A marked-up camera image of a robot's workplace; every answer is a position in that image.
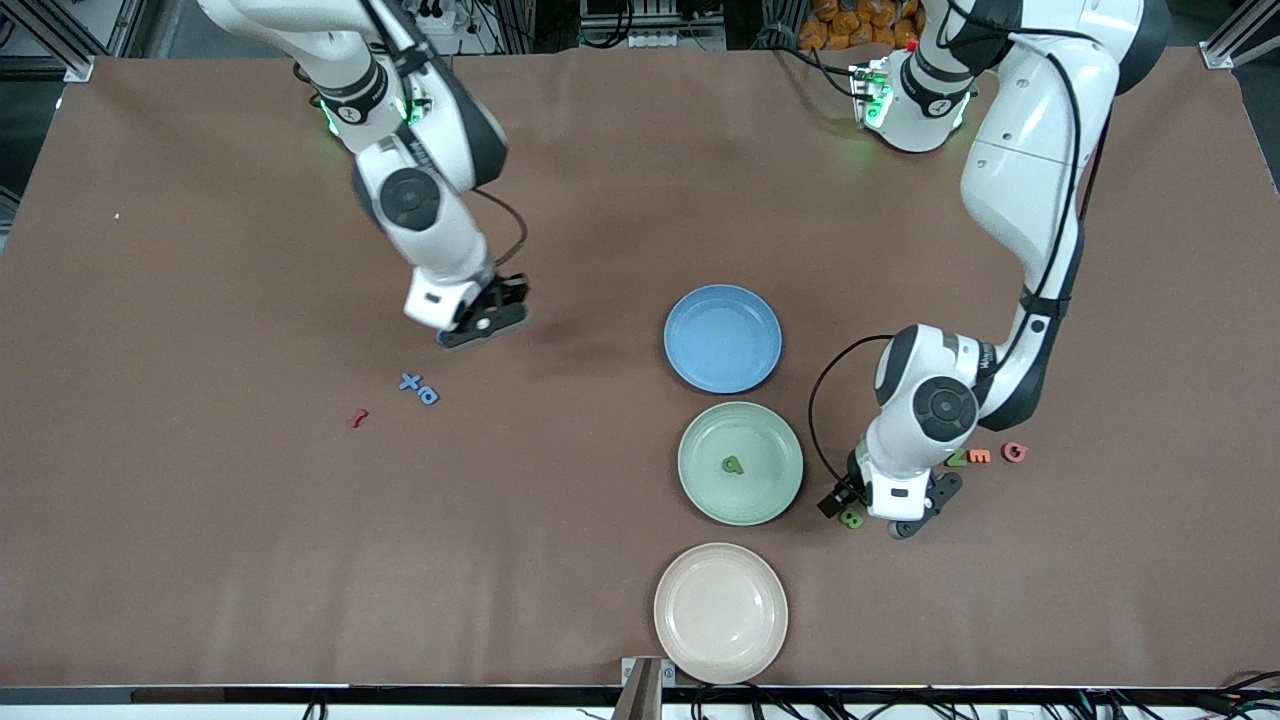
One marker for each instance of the light green plate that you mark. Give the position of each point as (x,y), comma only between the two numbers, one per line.
(760,490)

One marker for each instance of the aluminium frame profile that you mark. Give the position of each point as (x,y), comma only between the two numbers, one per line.
(82,68)
(1218,55)

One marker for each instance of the metal table edge rail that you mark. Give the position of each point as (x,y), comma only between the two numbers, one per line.
(300,694)

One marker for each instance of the metal table edge bracket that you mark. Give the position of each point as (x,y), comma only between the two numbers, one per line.
(645,690)

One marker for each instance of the green letter P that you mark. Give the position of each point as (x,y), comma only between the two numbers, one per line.
(737,465)

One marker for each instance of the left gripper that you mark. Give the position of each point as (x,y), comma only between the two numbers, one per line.
(846,492)

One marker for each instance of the white empty power strip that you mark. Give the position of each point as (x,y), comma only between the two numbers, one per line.
(655,35)

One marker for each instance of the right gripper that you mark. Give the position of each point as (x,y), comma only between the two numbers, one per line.
(507,290)

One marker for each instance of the pile of orange bags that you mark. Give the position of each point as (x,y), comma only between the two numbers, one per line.
(850,25)

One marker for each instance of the blue plate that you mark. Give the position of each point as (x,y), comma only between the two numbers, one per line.
(722,340)

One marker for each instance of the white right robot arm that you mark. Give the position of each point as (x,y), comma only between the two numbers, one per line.
(410,200)

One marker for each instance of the brown table cover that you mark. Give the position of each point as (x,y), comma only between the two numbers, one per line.
(560,560)

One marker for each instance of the red letter J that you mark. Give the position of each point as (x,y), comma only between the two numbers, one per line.
(358,418)

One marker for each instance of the beige plate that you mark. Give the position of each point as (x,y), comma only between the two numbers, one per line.
(720,613)

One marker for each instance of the pink letter G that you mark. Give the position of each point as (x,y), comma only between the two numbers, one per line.
(1008,453)

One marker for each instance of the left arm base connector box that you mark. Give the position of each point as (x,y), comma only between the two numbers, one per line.
(870,95)

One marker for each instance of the white power strip with plugs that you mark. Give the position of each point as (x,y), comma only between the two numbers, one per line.
(440,18)

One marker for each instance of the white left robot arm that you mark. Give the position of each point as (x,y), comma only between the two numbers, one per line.
(1020,170)

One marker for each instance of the green letter B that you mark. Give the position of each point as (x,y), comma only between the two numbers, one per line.
(852,520)

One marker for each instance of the blue letter X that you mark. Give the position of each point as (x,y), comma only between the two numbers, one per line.
(410,381)

